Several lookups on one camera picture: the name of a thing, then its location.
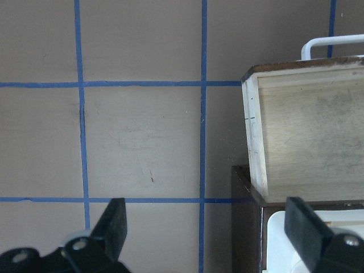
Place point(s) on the wooden drawer with white handle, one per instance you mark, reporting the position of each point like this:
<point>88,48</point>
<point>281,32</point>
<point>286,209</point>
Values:
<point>304,125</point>

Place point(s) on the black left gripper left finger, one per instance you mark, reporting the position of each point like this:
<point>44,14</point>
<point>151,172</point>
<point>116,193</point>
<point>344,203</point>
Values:
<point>98,251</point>

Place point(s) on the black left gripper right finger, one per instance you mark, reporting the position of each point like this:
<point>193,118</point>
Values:
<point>321,248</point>

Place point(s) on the dark brown drawer cabinet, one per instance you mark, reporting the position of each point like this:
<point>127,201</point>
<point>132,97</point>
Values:
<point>250,212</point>

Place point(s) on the white plastic tray bin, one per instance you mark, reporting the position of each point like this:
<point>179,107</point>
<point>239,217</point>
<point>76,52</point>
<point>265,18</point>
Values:
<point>281,255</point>

